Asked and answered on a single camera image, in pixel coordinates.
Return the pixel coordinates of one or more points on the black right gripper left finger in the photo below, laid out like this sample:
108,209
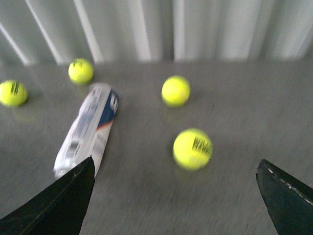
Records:
59,209

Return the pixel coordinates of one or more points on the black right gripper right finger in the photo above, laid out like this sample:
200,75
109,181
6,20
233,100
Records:
289,201

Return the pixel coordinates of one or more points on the clear tennis ball can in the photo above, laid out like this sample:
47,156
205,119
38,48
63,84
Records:
88,134

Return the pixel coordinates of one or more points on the tennis ball near Wilson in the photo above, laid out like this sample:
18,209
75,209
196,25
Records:
192,149

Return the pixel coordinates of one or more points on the tennis ball far left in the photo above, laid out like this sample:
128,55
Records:
13,93

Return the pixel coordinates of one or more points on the tennis ball behind can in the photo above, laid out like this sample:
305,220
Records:
80,71

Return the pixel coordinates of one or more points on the tennis ball centre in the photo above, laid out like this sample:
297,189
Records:
175,91

